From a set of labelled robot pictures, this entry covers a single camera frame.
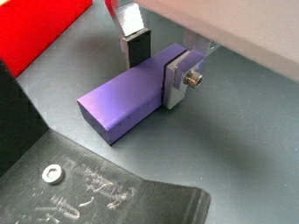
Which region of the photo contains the black curved fixture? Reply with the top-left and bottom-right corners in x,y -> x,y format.
0,60 -> 211,224

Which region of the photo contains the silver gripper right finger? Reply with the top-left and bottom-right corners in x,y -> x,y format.
163,30 -> 221,109

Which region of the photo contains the red peg board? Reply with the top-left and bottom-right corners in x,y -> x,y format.
0,0 -> 92,77

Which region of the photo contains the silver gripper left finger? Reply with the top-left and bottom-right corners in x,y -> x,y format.
106,0 -> 151,68

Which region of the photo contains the purple rectangular block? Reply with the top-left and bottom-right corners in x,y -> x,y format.
78,44 -> 187,144

